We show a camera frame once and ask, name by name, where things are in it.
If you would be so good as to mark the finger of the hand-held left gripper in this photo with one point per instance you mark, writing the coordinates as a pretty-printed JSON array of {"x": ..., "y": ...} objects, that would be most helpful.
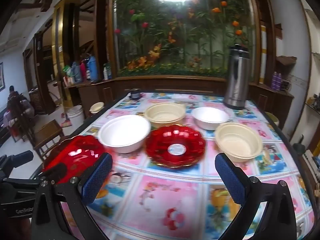
[{"x": 56, "y": 170}]

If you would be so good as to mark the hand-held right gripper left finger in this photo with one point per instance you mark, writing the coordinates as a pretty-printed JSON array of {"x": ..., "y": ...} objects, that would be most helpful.
[{"x": 96, "y": 180}]

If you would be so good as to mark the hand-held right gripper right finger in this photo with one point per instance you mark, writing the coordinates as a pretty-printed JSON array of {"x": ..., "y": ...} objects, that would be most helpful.
[{"x": 230, "y": 182}]

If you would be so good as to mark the beige plastic bowl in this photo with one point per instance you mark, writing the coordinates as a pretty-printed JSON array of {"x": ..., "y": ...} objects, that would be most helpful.
[
  {"x": 237, "y": 142},
  {"x": 165, "y": 115}
]

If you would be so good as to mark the large white foam bowl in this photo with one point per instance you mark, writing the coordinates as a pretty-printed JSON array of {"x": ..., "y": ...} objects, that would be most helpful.
[{"x": 123, "y": 132}]

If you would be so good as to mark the small white foam bowl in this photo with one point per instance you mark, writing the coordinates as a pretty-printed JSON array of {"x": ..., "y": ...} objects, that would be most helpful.
[{"x": 210, "y": 117}]

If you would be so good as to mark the wooden chair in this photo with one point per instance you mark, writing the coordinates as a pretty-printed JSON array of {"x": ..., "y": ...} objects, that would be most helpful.
[{"x": 47, "y": 132}]

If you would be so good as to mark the white plastic bucket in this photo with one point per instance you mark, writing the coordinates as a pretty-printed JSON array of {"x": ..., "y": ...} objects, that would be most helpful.
[{"x": 75, "y": 117}]

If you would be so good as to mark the printed cartoon tablecloth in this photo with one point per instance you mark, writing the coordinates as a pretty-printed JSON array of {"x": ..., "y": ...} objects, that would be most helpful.
[{"x": 155, "y": 192}]

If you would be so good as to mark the white green-topped stool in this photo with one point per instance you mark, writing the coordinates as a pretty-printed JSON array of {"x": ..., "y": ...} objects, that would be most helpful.
[{"x": 272, "y": 119}]

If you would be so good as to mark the dark green jug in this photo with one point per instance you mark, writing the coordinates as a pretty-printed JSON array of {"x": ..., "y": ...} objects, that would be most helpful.
[{"x": 298, "y": 147}]

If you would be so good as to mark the white power strip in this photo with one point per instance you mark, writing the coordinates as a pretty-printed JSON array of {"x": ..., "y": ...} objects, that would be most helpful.
[{"x": 310, "y": 161}]

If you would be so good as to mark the small dark cup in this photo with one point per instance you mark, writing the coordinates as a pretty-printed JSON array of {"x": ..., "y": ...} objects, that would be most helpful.
[{"x": 135, "y": 94}]

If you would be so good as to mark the green refill pouch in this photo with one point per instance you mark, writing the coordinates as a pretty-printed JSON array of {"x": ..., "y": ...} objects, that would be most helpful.
[{"x": 67, "y": 72}]

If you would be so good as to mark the stainless steel thermos jug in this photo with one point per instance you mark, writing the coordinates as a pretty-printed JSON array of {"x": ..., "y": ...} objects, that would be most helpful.
[{"x": 236, "y": 80}]

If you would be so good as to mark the pink bottle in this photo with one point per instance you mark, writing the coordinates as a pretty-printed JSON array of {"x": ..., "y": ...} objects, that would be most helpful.
[{"x": 83, "y": 71}]

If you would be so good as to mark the small white bottle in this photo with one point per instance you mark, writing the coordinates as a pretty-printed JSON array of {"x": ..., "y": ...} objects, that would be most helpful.
[{"x": 107, "y": 72}]

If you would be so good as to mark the blue detergent bottle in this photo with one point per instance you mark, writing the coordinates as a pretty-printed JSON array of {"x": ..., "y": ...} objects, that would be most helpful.
[{"x": 92, "y": 68}]

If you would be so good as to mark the framed wall picture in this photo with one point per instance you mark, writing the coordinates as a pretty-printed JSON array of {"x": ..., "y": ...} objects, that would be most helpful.
[{"x": 2, "y": 77}]

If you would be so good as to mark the flower wall mural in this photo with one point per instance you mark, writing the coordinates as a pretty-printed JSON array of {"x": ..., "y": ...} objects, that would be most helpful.
[{"x": 187, "y": 50}]

